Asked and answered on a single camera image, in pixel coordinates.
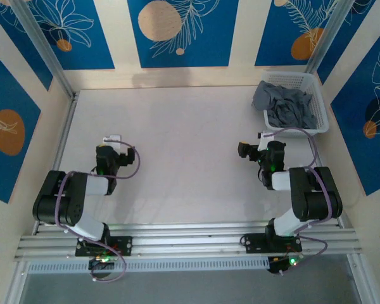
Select grey t-shirt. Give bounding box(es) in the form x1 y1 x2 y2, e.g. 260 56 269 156
251 80 317 130

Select white plastic mesh basket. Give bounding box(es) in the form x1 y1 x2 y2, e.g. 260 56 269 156
259 71 331 139

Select blue poster dark circle flower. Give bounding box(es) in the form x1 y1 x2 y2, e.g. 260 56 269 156
330 30 380 197

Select blue poster small orange circle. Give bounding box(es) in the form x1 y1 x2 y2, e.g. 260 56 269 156
25 0 115 71

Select black control board green light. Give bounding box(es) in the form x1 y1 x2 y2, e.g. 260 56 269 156
88 255 117 272
267 255 300 276

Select blue poster large orange circle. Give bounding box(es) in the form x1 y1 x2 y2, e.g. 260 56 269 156
0 44 42 204

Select blue poster white flower lines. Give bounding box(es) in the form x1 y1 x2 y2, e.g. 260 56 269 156
0 4 54 92
316 0 379 86

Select blue poster orange circle fern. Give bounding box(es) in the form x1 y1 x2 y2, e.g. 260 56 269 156
255 0 339 67

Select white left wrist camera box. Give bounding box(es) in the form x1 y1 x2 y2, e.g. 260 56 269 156
102 134 124 149

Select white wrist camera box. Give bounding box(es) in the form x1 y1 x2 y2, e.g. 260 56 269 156
257 131 276 151
102 134 124 149

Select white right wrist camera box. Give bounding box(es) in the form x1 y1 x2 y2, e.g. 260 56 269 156
257 131 276 151

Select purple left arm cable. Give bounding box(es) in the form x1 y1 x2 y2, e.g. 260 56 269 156
55 141 143 283

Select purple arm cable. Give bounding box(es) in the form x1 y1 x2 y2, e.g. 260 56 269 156
272 127 334 265
55 141 143 283

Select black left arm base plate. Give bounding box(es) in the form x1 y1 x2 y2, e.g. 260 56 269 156
75 236 133 257

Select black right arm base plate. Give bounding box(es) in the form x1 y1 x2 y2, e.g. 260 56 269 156
242 233 303 254

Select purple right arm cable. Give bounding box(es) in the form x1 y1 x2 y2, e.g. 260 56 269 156
272 127 334 265

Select aluminium corner post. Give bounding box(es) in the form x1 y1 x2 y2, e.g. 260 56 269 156
9 0 77 99
305 0 355 74

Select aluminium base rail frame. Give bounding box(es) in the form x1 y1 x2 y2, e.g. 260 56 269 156
14 221 364 262

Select white slotted cable duct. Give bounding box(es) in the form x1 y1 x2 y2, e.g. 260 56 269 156
27 258 270 275

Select blue leaf-pattern wall picture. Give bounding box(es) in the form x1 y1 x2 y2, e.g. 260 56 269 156
127 0 240 68

